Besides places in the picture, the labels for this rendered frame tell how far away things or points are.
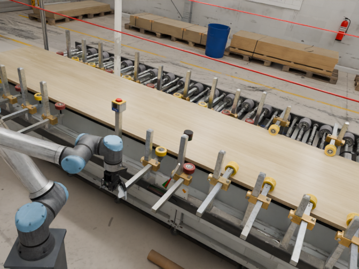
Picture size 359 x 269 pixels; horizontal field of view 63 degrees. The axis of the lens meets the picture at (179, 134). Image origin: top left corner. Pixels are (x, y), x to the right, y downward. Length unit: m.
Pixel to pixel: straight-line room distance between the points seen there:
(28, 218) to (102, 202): 1.32
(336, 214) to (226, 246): 0.92
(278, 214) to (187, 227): 0.83
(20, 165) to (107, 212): 1.29
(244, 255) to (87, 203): 1.48
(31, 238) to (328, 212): 1.68
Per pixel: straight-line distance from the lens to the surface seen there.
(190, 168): 1.96
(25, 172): 1.78
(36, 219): 1.72
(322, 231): 2.11
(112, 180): 1.55
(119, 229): 2.74
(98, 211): 2.89
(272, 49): 7.45
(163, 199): 1.77
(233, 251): 2.53
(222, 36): 7.28
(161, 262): 2.47
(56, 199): 1.84
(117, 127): 2.07
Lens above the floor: 2.11
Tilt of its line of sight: 32 degrees down
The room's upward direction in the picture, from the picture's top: 8 degrees clockwise
